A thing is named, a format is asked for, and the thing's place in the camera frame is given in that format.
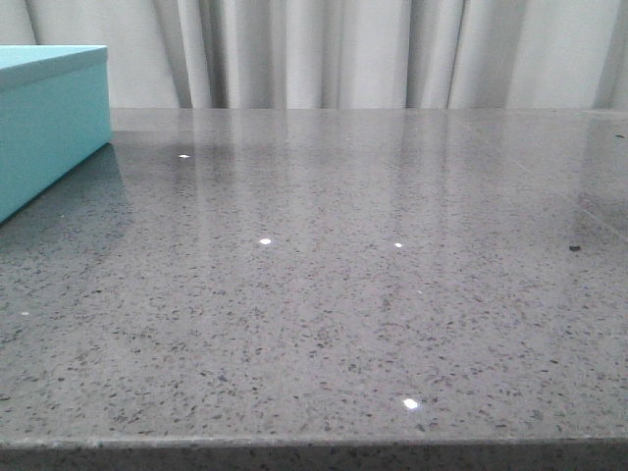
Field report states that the turquoise blue box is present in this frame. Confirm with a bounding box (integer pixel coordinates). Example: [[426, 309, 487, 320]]
[[1, 45, 112, 220]]

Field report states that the grey pleated curtain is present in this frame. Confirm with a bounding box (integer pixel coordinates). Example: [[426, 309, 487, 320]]
[[1, 0, 627, 110]]

